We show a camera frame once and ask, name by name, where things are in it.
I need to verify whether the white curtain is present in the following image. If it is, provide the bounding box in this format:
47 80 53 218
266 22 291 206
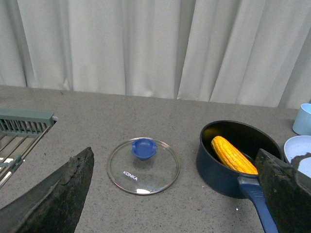
0 0 311 108

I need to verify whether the glass lid blue knob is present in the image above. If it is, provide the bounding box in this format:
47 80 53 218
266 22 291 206
107 137 181 195

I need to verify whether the light blue plate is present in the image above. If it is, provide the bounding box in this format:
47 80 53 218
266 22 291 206
284 135 311 178

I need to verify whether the dark blue saucepan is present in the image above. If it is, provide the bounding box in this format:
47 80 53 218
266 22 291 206
196 120 284 233

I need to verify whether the light blue cup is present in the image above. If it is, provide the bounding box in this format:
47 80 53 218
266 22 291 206
292 103 311 135

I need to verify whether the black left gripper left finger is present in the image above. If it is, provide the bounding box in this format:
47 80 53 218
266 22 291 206
0 147 94 233

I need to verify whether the yellow corn cob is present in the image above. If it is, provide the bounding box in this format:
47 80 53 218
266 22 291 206
211 136 258 175

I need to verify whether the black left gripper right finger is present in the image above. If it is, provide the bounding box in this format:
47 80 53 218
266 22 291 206
255 149 311 233

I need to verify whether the green dish rack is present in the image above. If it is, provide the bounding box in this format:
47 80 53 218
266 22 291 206
0 108 57 186

